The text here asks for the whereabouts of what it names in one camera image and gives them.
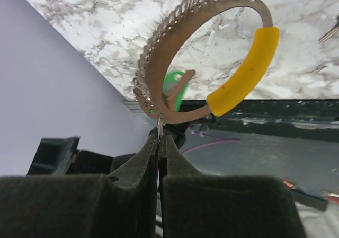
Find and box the yellow tag key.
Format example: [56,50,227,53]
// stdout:
[318,14,339,43]

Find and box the metal keyring with yellow grip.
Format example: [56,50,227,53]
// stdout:
[132,0,280,136]

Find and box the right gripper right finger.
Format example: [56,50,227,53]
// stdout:
[158,135,306,237]

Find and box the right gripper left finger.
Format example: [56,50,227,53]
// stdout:
[1,135,158,237]

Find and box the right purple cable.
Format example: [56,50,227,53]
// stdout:
[182,130,242,155]

